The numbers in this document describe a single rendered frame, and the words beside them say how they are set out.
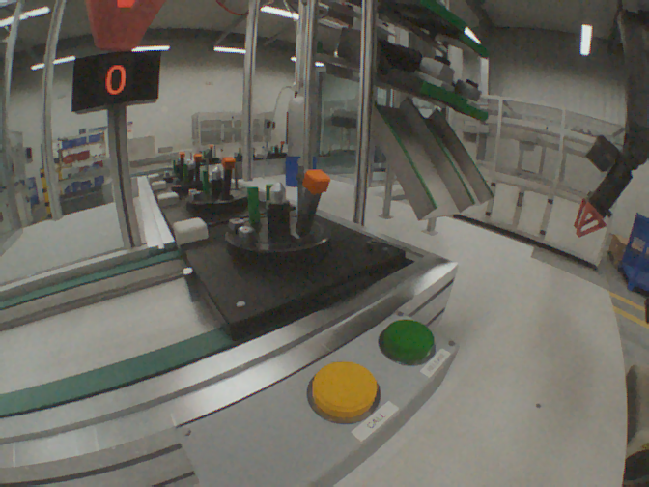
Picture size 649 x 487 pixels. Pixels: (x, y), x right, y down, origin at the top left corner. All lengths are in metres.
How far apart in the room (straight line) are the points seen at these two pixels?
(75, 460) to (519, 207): 4.34
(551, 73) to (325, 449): 9.24
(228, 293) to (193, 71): 11.23
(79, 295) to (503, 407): 0.56
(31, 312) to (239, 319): 0.35
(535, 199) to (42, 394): 4.37
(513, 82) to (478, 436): 9.14
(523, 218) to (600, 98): 5.81
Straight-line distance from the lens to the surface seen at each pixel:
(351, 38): 0.61
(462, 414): 0.32
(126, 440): 0.19
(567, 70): 9.30
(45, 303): 0.45
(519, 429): 0.34
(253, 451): 0.16
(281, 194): 0.32
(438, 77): 0.47
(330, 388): 0.17
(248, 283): 0.26
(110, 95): 0.38
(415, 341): 0.21
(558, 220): 4.27
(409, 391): 0.19
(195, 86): 11.29
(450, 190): 0.54
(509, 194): 4.29
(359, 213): 0.49
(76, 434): 0.21
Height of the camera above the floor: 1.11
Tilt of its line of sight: 23 degrees down
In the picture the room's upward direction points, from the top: 2 degrees clockwise
